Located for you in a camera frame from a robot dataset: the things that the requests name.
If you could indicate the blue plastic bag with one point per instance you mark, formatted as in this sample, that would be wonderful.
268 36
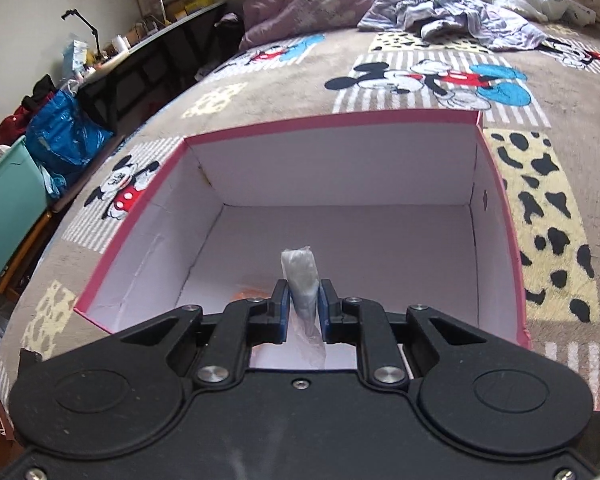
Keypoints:
62 140

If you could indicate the red bag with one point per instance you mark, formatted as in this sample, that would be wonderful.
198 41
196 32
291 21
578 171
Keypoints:
17 120

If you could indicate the teal storage box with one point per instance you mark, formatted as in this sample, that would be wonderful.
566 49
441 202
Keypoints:
7 205

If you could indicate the cartoon mouse printed blanket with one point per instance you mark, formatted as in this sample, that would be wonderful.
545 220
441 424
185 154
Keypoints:
430 85

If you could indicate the white cup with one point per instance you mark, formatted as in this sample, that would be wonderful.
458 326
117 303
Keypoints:
120 44

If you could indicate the pink cardboard box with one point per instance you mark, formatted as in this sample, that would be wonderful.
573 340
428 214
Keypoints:
330 200

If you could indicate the orange object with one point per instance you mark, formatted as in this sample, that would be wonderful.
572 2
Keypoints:
250 292

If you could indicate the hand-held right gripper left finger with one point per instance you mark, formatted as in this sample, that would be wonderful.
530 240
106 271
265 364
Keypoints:
281 310

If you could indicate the crumpled pale blue sheet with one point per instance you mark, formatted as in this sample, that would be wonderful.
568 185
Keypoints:
450 15

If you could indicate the clear plastic packet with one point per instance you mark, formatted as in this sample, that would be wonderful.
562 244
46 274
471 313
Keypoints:
302 290

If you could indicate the yellow box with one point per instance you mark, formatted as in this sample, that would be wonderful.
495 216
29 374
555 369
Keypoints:
197 4

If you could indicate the dark desk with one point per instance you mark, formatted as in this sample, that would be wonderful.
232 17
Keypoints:
145 55

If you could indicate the wooden chair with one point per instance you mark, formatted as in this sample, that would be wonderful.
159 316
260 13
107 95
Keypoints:
25 255

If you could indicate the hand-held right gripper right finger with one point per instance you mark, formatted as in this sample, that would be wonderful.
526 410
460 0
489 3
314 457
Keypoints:
323 310

